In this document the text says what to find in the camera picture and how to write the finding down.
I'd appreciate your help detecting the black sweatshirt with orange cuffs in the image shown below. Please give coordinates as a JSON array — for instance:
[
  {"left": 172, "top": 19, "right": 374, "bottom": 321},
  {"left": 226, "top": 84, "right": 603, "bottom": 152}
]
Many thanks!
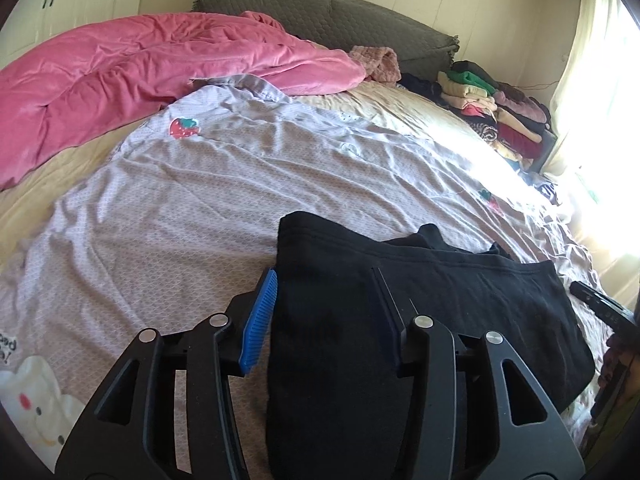
[{"left": 266, "top": 212, "right": 594, "bottom": 479}]

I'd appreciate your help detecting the stack of folded clothes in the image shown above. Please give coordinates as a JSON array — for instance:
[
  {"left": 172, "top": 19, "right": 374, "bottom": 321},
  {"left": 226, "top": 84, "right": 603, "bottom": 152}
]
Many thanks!
[{"left": 436, "top": 61, "right": 552, "bottom": 164}]

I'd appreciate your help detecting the person's hand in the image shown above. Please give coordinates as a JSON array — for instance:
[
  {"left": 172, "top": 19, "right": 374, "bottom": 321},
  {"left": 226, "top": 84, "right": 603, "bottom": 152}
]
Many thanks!
[{"left": 598, "top": 334, "right": 626, "bottom": 388}]

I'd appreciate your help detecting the lilac patterned bed sheet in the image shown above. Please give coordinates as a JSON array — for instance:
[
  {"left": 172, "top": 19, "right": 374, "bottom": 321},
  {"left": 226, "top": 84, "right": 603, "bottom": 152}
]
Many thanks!
[{"left": 1, "top": 76, "right": 596, "bottom": 471}]

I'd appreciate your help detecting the dark storage box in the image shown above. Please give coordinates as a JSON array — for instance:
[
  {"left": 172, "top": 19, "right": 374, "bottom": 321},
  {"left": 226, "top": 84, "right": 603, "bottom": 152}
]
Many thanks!
[{"left": 528, "top": 130, "right": 558, "bottom": 174}]

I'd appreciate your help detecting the cream window curtain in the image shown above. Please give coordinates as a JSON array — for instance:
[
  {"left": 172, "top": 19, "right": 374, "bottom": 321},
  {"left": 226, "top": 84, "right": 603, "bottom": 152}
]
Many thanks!
[{"left": 546, "top": 0, "right": 639, "bottom": 307}]

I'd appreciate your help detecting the dark navy garment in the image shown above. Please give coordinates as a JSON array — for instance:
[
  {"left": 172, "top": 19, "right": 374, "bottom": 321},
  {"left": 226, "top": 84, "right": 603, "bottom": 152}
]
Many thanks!
[{"left": 399, "top": 73, "right": 445, "bottom": 104}]

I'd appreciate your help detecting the pink knitted garment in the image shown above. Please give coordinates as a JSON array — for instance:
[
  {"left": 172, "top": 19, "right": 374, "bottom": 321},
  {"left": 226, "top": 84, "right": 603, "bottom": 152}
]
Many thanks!
[{"left": 348, "top": 46, "right": 401, "bottom": 86}]

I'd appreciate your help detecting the cream yellow blanket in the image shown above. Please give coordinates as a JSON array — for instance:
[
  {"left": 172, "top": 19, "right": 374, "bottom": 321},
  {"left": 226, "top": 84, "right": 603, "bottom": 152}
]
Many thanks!
[{"left": 0, "top": 114, "right": 166, "bottom": 266}]

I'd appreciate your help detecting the pink comforter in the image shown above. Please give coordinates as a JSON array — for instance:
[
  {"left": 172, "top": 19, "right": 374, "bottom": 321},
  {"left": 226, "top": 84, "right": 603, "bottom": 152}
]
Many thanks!
[{"left": 1, "top": 11, "right": 366, "bottom": 190}]

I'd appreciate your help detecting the grey quilted headboard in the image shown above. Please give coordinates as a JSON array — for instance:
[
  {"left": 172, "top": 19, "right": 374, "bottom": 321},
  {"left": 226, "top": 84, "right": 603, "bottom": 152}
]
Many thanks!
[{"left": 192, "top": 0, "right": 459, "bottom": 80}]

